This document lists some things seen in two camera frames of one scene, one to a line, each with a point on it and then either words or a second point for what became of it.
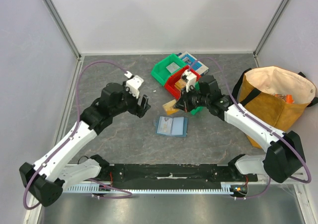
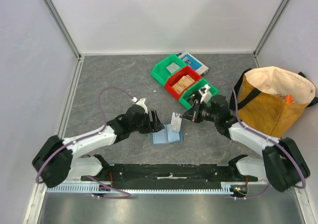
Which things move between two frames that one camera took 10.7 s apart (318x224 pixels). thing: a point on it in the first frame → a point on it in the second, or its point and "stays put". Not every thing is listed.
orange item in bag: (289, 99) stays put
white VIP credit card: (165, 125) → (176, 122)
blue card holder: (172, 126) → (166, 136)
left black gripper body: (129, 103) → (149, 126)
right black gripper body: (187, 102) → (197, 112)
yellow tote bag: (277, 96) stays put
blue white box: (193, 62) stays put
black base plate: (174, 177) stays put
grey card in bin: (172, 67) stays put
